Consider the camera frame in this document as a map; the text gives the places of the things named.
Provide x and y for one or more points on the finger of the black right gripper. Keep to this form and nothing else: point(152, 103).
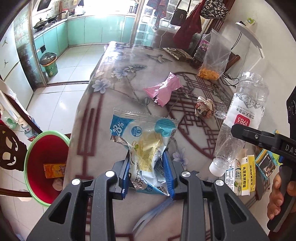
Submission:
point(246, 133)

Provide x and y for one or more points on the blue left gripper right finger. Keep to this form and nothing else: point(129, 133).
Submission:
point(170, 179)

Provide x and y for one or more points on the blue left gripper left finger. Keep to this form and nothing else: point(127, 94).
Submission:
point(124, 177)

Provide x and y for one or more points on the clear plastic water bottle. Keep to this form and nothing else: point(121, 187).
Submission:
point(246, 108)

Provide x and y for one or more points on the clear printed plastic wrapper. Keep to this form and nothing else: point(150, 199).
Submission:
point(221, 111)

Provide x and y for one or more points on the blue white snack wrapper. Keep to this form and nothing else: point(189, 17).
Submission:
point(146, 137)

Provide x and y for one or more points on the brown paper wrapper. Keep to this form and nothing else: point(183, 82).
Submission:
point(204, 108)

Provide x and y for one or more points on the yellow juice carton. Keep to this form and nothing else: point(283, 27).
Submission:
point(54, 170)

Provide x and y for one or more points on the pink plastic bag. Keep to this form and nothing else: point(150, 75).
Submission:
point(161, 93)

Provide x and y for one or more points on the black shoulder bag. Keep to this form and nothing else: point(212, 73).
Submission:
point(179, 15)

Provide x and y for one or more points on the red green trash bucket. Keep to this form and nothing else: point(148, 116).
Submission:
point(45, 162)

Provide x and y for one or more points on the green kitchen trash bin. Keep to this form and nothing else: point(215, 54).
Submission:
point(48, 61)

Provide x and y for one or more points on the teal kitchen cabinets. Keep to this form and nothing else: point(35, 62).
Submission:
point(85, 30)

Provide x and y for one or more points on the person's right hand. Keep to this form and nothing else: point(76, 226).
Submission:
point(276, 198)

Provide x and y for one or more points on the yellow medicine box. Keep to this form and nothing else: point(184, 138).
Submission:
point(248, 175)

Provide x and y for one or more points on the green white milk carton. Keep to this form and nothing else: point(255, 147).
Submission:
point(233, 177)

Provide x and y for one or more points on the zip bag with orange snacks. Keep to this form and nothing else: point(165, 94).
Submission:
point(216, 57)

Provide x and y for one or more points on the dark snack packet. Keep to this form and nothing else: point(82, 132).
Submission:
point(178, 54)

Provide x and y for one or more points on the white desk lamp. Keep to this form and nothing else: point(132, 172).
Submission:
point(250, 36)

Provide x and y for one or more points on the dark wooden side chair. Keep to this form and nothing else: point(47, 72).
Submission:
point(13, 151)

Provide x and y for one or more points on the dark red hanging bag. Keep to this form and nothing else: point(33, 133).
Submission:
point(192, 25)

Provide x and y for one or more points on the patterned black white bag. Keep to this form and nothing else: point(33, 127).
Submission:
point(214, 9)

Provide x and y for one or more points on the white refrigerator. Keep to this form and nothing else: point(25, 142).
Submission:
point(11, 69)

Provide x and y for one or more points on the black frying pan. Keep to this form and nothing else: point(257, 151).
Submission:
point(41, 23)

